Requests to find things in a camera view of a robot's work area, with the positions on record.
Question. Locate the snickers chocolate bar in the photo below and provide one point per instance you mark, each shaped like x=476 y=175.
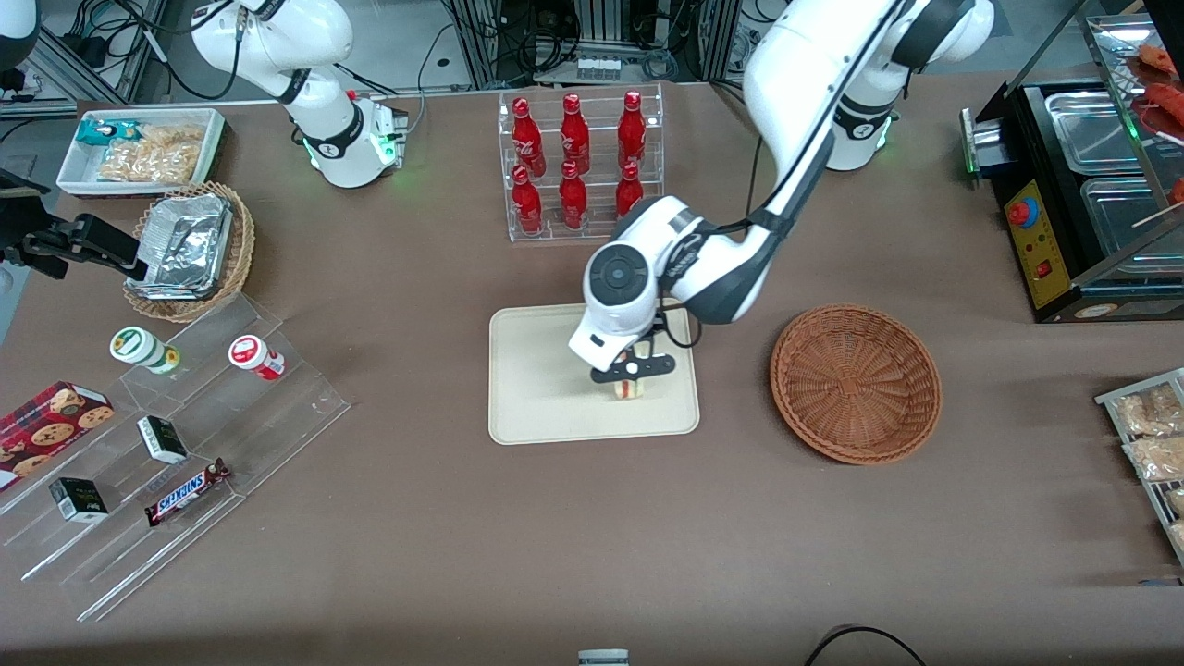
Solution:
x=185 y=492

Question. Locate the small grey device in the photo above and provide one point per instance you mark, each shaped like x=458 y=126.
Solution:
x=603 y=658

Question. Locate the bagged bread packet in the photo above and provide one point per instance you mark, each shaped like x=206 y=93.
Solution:
x=1156 y=458
x=1147 y=412
x=1177 y=535

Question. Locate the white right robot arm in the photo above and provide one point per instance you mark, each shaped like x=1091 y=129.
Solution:
x=324 y=83

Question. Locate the beige plastic tray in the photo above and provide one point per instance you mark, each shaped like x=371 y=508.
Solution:
x=536 y=379

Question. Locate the red lid white jar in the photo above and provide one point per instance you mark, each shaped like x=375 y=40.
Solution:
x=254 y=356

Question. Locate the light wicker basket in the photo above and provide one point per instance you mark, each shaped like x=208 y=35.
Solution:
x=242 y=240

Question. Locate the white snack bin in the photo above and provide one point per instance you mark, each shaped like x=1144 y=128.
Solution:
x=69 y=171

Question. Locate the red cola bottle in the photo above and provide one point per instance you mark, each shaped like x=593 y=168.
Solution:
x=632 y=129
x=574 y=134
x=573 y=199
x=526 y=203
x=527 y=139
x=629 y=192

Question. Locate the black food warmer machine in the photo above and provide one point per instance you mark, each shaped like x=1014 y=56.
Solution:
x=1041 y=240

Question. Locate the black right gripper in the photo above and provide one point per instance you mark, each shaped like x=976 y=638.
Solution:
x=20 y=225

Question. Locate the steel warmer pan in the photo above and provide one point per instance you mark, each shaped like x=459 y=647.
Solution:
x=1091 y=129
x=1124 y=217

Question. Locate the round brown wicker basket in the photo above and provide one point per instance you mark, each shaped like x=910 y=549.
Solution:
x=856 y=384

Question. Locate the clear acrylic stepped stand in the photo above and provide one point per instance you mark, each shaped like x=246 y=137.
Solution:
x=231 y=435

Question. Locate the red sausage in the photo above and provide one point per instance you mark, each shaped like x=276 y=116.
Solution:
x=1167 y=100
x=1158 y=59

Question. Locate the triangle sandwich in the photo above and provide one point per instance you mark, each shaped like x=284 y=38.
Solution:
x=629 y=388

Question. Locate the wooden skewer stick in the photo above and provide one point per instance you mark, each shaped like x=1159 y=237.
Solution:
x=1161 y=215

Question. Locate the green lid white jar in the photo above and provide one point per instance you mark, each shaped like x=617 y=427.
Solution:
x=139 y=347

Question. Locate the teal snack packet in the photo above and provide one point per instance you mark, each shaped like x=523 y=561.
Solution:
x=106 y=132

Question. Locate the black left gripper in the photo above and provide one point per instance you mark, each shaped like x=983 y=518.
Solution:
x=655 y=328

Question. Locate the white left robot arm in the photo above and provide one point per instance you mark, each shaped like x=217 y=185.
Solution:
x=795 y=74

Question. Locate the clear acrylic bottle rack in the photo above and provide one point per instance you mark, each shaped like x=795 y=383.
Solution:
x=601 y=231

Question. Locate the white power strip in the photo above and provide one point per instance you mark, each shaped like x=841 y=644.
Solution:
x=598 y=67

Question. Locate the clear bagged chips packet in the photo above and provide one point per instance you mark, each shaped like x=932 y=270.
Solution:
x=153 y=157

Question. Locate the grey bread display shelf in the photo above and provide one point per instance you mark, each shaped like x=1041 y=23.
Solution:
x=1110 y=400

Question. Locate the small black carton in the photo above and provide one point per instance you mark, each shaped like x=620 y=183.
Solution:
x=162 y=439
x=79 y=499

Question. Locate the stacked foil containers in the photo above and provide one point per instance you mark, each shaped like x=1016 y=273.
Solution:
x=185 y=245

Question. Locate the aluminium equipment rack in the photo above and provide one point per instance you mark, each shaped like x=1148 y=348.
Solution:
x=601 y=28

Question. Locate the red cookie box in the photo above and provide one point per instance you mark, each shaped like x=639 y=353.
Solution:
x=46 y=430

